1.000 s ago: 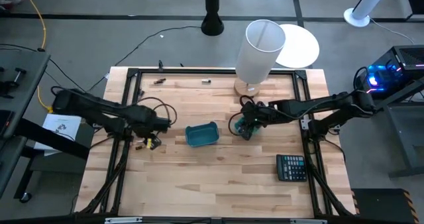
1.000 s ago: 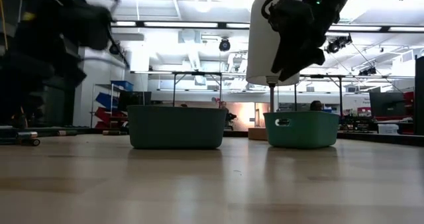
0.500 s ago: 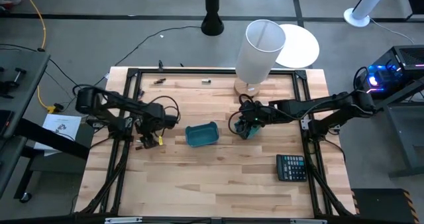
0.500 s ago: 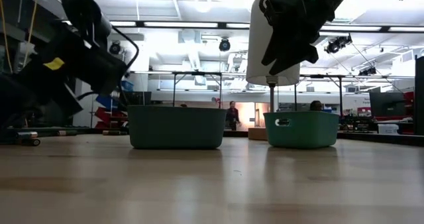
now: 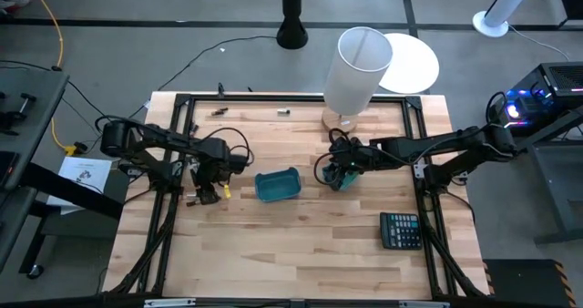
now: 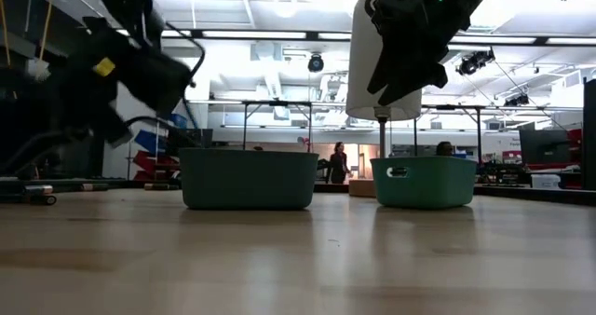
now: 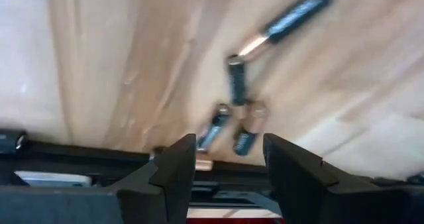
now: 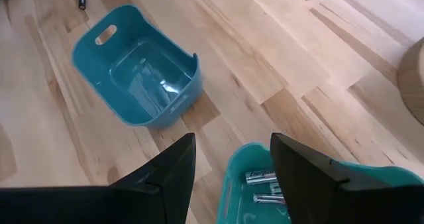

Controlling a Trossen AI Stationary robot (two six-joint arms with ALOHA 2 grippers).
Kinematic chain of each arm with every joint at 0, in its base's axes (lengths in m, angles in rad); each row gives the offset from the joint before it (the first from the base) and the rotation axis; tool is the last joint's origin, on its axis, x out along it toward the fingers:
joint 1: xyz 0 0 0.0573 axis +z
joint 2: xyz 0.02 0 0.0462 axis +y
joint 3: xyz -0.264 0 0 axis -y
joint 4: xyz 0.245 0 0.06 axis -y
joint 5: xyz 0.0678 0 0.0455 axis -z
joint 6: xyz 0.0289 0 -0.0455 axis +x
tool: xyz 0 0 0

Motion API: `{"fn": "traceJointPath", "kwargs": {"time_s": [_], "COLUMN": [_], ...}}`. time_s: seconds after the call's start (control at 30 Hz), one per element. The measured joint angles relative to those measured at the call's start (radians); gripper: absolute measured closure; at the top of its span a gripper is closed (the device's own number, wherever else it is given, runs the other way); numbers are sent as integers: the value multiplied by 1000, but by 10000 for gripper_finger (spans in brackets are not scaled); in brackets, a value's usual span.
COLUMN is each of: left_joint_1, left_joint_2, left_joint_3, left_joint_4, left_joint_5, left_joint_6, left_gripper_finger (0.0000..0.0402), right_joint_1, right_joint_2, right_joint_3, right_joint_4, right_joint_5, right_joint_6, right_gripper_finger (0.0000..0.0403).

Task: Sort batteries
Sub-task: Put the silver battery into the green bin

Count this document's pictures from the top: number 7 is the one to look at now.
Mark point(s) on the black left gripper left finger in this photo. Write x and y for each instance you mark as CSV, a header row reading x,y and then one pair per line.
x,y
99,204

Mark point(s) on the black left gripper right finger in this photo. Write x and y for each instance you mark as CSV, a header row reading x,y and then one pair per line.
x,y
331,204

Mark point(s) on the black copper Duracell battery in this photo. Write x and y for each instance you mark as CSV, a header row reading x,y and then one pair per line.
x,y
298,12
250,131

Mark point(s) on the Energizer silver battery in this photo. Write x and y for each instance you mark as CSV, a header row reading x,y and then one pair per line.
x,y
213,128

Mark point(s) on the silver black battery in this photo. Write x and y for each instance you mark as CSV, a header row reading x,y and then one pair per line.
x,y
237,81

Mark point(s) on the copper ended battery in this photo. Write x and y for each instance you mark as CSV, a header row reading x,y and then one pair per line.
x,y
203,161

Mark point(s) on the black aluminium table frame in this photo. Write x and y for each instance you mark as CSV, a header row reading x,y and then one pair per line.
x,y
83,161

